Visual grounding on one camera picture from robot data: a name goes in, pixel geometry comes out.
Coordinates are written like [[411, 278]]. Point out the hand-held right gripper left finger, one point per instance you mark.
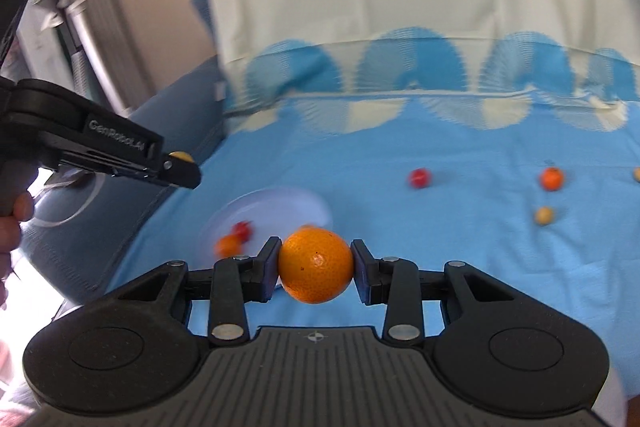
[[267, 268]]

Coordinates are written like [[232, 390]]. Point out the red tomato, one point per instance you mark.
[[419, 178]]

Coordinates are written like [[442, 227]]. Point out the small tan longan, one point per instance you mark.
[[544, 215], [636, 174], [180, 155]]

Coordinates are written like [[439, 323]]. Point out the blue fan-print cloth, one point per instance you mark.
[[400, 132]]

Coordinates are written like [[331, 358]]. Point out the orange mandarin with stem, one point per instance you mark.
[[551, 179]]

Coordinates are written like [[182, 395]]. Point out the light blue round plate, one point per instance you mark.
[[280, 207]]

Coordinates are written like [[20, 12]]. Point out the person's left hand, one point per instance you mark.
[[10, 234]]

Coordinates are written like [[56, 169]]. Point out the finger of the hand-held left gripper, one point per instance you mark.
[[180, 174]]

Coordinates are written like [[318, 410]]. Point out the blue fabric sofa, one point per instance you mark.
[[165, 107]]

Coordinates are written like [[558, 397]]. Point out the grey curtain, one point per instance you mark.
[[115, 32]]

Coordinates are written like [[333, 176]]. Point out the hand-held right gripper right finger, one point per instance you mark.
[[362, 276]]

